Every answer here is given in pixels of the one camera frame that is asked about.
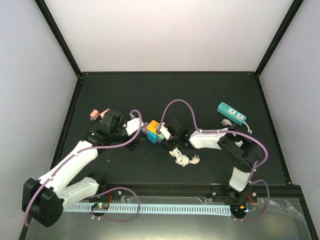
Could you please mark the small pink charger plug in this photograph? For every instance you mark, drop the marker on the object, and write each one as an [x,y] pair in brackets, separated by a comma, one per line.
[94,115]

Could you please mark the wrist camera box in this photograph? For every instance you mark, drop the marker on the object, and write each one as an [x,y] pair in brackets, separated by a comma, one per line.
[133,125]
[164,131]

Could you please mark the blue cube socket adapter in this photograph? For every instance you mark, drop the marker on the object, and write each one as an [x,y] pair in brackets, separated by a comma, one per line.
[152,137]

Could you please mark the black front rail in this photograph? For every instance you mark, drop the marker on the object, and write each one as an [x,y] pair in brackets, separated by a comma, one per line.
[216,192]

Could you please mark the teal power strip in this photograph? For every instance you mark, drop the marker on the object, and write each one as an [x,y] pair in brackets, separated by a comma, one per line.
[231,113]

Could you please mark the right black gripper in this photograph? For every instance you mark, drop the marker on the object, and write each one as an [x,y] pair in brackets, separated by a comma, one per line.
[169,146]

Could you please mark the right circuit board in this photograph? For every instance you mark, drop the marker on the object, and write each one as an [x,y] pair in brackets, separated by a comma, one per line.
[243,208]

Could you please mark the light blue slotted cable duct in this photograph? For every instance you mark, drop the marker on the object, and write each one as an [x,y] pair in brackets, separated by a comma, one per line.
[146,208]

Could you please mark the left black frame post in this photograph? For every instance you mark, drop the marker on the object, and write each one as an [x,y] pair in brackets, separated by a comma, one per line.
[46,13]

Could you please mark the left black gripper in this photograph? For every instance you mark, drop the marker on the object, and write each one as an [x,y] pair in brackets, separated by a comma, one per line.
[132,146]

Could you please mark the left circuit board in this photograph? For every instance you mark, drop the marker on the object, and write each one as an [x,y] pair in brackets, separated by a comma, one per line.
[100,206]

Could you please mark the right black frame post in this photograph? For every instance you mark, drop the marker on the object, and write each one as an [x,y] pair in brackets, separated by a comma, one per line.
[283,27]

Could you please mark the pink cube socket adapter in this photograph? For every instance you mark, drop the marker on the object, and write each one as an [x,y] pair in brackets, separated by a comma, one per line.
[103,113]

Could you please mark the green plug adapter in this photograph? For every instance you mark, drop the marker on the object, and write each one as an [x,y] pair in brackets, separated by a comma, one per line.
[160,136]

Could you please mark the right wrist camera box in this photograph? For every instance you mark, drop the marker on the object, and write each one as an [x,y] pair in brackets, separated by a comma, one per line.
[164,131]

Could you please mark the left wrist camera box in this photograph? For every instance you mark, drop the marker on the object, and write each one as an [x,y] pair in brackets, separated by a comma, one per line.
[133,125]

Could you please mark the circuit board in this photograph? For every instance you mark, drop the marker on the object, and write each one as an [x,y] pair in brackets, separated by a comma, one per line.
[100,206]
[243,208]

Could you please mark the black frame post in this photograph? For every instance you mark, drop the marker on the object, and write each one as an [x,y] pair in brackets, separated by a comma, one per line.
[46,13]
[283,27]

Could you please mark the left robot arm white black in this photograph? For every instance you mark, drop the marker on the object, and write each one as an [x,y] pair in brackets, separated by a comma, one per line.
[45,199]

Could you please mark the yellow cube socket adapter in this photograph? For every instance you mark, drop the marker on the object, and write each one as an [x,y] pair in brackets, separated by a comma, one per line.
[153,126]

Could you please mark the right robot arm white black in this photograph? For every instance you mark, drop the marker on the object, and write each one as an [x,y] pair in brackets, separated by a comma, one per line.
[243,150]

